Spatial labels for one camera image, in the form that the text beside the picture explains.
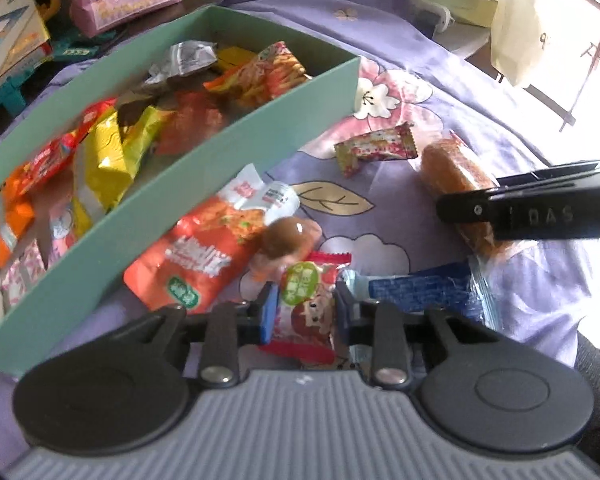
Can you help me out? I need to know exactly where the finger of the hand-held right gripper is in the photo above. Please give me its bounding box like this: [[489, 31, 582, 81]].
[[435, 185, 600, 242], [495, 159, 600, 188]]

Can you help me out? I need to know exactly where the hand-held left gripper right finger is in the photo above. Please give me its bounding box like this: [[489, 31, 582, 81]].
[[334, 285, 491, 389]]

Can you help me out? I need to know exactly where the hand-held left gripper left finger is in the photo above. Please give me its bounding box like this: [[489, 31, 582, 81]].
[[105, 282, 281, 387]]

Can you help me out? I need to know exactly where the red green-label snack packet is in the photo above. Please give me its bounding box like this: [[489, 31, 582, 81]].
[[260, 252, 353, 368]]

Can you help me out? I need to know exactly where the orange bread roll clear wrapper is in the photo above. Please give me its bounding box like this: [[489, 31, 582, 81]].
[[419, 132, 511, 258]]

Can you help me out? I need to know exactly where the mint green cardboard box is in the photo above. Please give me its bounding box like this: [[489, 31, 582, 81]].
[[0, 4, 363, 378]]

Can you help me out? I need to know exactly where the dark red shiny snack packet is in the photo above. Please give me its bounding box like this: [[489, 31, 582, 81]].
[[157, 91, 231, 157]]

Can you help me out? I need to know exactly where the pink round-label snack packet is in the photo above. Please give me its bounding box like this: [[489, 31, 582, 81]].
[[47, 200, 88, 261]]

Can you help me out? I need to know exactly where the blue snack packet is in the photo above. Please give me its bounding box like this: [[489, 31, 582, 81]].
[[337, 260, 493, 333]]

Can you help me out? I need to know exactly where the brown egg snack packet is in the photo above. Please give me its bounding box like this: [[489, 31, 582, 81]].
[[250, 216, 323, 281]]

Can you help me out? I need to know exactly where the large orange snack packet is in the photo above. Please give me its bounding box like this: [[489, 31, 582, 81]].
[[124, 164, 301, 313]]

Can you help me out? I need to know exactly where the wooden rack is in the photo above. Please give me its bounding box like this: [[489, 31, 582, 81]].
[[555, 7, 600, 133]]

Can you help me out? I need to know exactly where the cream tote bag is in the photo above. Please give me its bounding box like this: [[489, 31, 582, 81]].
[[490, 0, 573, 88]]

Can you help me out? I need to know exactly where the small red green candy packet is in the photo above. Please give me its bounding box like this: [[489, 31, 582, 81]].
[[334, 124, 418, 177]]

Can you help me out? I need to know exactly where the pale green flat box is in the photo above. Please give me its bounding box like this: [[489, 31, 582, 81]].
[[415, 0, 498, 28]]

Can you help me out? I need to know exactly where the yellow green snack packet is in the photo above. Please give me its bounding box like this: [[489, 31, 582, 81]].
[[77, 105, 173, 211]]

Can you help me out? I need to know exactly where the orange noodle print snack packet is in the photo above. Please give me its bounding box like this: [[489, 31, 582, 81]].
[[203, 41, 313, 109]]

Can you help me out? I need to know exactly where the white pink patterned snack packet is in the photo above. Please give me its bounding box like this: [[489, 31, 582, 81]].
[[0, 237, 48, 313]]

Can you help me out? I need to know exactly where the yellow stick packet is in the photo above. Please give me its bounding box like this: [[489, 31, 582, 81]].
[[215, 46, 258, 73]]

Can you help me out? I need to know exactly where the red rainbow candy packet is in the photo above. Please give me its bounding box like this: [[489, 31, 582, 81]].
[[10, 99, 118, 196]]

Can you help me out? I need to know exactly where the silver grey snack packet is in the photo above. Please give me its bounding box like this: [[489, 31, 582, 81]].
[[147, 40, 218, 86]]

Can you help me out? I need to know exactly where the orange snack packet silver stripe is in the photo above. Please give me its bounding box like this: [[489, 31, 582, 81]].
[[0, 170, 37, 268]]

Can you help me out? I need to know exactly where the teal plastic stool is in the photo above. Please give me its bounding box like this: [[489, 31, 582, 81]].
[[0, 30, 123, 123]]

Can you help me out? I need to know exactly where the stack of books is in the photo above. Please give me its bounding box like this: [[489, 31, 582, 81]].
[[0, 0, 53, 96]]

